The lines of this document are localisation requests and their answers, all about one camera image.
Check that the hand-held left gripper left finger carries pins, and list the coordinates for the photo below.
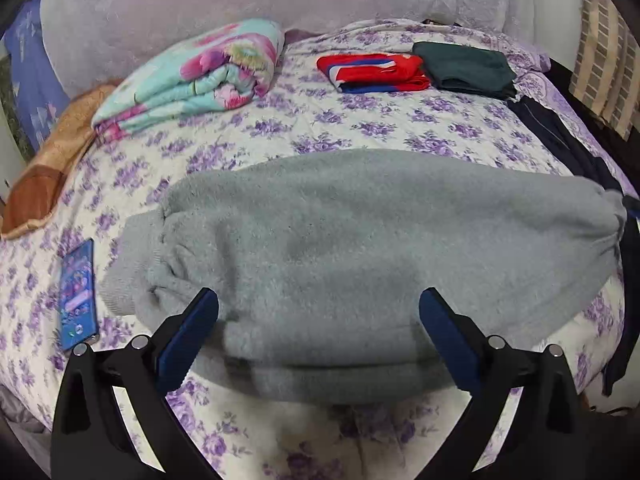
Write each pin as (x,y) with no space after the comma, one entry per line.
(186,340)

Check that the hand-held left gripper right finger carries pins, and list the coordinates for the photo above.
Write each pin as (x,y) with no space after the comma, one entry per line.
(450,340)

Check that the grey fleece pants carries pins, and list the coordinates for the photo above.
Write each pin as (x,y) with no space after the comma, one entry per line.
(360,270)

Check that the smartphone with colourful screen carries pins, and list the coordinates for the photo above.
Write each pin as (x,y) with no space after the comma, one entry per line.
(77,294)

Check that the orange brown pillow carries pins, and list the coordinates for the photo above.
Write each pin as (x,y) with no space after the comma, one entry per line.
(52,160)

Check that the dark navy garment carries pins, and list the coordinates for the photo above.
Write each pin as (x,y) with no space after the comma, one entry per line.
(575,150)

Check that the purple floral bed sheet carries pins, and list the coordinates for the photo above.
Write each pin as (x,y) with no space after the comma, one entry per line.
(350,125)

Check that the folded floral turquoise blanket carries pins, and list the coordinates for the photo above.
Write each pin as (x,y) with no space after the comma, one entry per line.
(200,77)

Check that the folded dark green garment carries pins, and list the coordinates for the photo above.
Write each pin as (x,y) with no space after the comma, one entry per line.
(467,69)

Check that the folded red and blue garment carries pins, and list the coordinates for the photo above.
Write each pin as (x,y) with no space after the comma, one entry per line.
(376,72)

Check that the blue patterned cloth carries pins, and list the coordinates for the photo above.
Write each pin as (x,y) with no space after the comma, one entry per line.
(35,70)

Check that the beige striped cloth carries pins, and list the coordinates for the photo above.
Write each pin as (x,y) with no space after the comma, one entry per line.
(606,55)

